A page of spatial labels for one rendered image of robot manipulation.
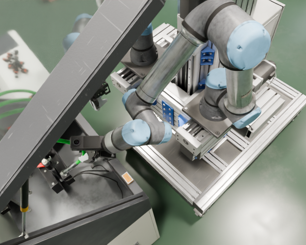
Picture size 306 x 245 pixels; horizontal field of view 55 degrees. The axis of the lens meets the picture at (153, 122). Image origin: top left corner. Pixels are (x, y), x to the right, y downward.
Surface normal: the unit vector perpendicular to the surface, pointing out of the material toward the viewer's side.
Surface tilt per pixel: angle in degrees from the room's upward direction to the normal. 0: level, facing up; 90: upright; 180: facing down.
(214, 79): 7
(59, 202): 0
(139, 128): 45
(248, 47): 83
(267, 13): 0
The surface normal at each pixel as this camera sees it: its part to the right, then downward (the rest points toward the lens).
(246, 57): 0.44, 0.66
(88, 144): 0.20, -0.37
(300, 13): -0.07, -0.52
